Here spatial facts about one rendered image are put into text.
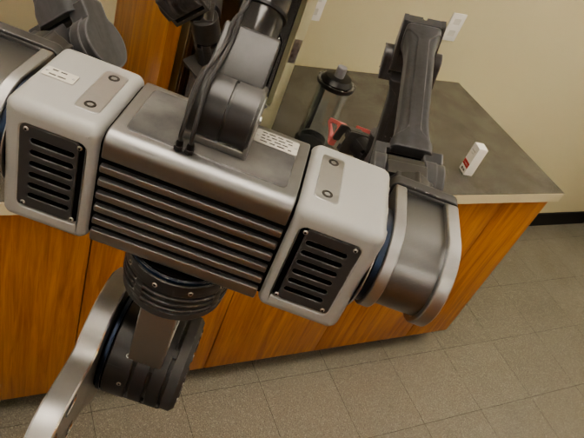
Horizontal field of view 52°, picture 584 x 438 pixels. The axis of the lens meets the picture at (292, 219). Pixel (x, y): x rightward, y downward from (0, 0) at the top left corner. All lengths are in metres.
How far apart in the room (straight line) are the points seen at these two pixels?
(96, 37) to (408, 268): 0.50
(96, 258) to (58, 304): 0.19
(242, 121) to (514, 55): 2.33
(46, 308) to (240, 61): 1.21
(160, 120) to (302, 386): 1.85
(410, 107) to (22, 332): 1.23
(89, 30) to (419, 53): 0.53
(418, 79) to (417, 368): 1.84
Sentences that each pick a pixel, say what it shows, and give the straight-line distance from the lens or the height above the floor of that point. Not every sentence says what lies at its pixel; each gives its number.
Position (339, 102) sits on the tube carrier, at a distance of 1.68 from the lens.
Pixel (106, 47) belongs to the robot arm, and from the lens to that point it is 0.87.
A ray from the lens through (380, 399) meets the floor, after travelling 2.50.
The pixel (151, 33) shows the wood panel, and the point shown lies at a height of 1.19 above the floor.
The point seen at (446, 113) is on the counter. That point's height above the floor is 0.94.
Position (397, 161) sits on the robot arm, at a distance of 0.84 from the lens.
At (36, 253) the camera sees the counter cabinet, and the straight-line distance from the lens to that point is 1.55.
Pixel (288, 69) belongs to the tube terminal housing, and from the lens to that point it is 1.70.
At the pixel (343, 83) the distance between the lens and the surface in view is 1.66.
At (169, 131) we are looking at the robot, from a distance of 0.62.
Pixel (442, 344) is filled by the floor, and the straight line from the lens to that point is 2.85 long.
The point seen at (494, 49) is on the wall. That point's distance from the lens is 2.75.
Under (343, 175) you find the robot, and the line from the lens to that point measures 0.65.
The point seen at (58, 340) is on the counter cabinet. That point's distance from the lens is 1.84.
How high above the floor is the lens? 1.88
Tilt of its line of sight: 39 degrees down
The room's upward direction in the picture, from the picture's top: 24 degrees clockwise
